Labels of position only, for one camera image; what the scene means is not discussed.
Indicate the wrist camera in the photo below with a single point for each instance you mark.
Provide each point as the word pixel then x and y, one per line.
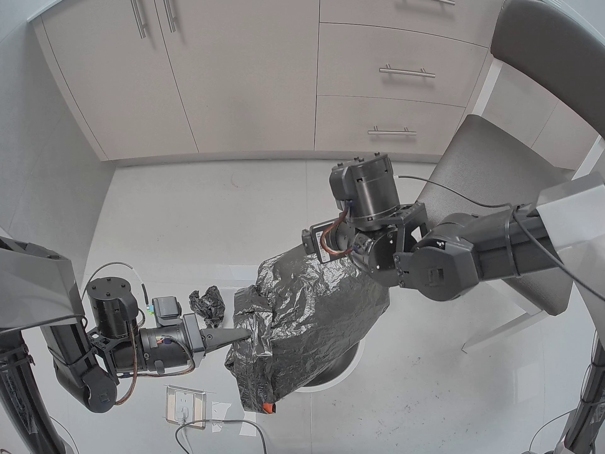
pixel 166 309
pixel 321 241

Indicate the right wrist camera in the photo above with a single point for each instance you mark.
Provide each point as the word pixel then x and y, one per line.
pixel 321 241

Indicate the grey chair with white frame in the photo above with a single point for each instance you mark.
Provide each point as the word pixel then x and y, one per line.
pixel 487 159

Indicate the crumpled black plastic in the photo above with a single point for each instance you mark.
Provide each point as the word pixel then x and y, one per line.
pixel 208 305

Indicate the black plastic bag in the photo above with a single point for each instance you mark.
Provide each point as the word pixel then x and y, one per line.
pixel 312 319

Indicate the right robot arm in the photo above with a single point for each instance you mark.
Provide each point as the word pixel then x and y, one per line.
pixel 477 253

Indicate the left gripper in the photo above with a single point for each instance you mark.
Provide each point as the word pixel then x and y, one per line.
pixel 165 348

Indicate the beige cabinet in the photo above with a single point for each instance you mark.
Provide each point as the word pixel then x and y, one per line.
pixel 246 64

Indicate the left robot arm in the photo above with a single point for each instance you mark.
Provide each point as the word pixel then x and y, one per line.
pixel 66 348

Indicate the dark grey trash bin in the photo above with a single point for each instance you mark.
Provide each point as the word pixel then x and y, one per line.
pixel 338 371

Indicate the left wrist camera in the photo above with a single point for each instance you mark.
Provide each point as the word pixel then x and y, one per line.
pixel 166 309

